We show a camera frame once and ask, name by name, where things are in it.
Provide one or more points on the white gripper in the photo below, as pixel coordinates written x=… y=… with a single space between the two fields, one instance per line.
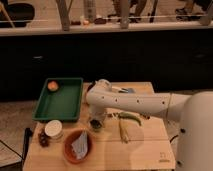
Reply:
x=97 y=113

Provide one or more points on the green cup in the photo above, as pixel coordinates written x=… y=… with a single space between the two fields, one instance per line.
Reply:
x=96 y=125

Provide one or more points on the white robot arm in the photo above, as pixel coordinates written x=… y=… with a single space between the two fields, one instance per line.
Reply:
x=194 y=113

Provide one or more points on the green plastic tray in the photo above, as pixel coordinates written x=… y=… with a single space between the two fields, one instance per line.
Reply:
x=63 y=104

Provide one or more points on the green chili pepper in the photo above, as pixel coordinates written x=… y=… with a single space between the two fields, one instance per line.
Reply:
x=123 y=115

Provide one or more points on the orange bowl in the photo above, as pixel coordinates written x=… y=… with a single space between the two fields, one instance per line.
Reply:
x=68 y=150

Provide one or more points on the white crumpled paper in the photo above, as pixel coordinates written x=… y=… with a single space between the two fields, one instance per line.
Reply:
x=80 y=146

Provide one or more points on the small brown block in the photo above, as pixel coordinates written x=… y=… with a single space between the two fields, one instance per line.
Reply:
x=145 y=117

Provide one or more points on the orange fruit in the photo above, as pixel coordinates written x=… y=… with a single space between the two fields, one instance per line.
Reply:
x=52 y=86

